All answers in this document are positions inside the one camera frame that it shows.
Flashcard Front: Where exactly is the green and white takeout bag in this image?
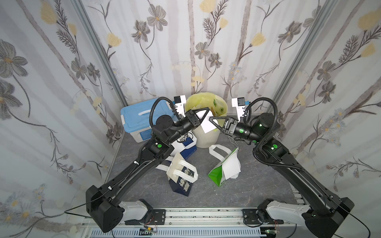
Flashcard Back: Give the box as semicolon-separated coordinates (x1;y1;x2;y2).
208;144;241;187

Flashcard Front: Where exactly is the white box with blue lid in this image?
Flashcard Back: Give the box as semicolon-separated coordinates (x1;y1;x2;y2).
121;99;177;143

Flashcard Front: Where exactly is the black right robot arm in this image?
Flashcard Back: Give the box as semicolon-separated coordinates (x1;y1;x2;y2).
209;97;354;238

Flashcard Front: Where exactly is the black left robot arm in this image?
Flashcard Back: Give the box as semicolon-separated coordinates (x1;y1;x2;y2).
85;97;210;233

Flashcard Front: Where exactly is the white round trash bin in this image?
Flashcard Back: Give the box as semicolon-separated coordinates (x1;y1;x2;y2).
192;126;220;148

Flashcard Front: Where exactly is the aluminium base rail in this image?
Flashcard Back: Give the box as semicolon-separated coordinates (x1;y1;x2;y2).
78;207;314;238

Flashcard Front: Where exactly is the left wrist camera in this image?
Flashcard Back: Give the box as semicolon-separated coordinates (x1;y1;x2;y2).
174;95;187;117

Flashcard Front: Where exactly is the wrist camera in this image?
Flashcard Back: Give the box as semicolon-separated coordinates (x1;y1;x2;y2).
174;95;187;117
231;97;250;117

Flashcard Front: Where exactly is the navy bag with white handles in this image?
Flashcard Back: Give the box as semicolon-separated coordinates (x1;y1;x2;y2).
156;152;198;196

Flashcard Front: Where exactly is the white paper receipt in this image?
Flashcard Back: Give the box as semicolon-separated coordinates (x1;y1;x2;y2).
197;111;217;133

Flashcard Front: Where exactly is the navy takeout bag by bin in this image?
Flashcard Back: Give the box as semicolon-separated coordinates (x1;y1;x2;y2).
170;132;197;160

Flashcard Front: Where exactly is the yellow-green bin liner bag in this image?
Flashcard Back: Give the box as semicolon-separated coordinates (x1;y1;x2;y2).
185;92;228;117

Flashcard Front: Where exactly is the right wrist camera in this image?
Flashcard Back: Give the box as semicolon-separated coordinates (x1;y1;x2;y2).
231;97;250;117

